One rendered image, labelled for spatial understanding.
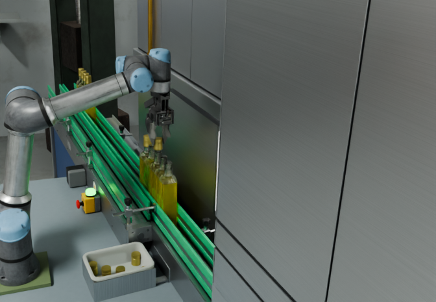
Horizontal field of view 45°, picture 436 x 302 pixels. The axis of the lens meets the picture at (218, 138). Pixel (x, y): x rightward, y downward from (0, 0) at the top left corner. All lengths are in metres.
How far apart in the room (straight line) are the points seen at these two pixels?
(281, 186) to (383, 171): 0.23
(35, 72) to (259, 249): 4.57
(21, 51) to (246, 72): 4.51
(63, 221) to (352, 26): 1.89
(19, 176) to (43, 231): 0.42
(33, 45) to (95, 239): 3.31
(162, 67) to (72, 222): 0.85
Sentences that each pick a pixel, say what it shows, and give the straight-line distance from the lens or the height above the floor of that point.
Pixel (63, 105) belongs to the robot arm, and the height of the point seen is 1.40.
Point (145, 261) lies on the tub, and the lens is 1.97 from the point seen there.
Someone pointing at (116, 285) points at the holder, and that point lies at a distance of 1.88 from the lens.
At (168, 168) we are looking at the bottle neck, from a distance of 1.92.
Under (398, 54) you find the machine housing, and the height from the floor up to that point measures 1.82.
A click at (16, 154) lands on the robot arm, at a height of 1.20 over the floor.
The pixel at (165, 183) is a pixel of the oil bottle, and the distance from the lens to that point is 1.93.
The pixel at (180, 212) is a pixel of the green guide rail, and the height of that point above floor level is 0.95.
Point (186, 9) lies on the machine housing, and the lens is 2.03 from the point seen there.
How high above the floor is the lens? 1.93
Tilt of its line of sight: 21 degrees down
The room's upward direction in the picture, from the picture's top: 3 degrees clockwise
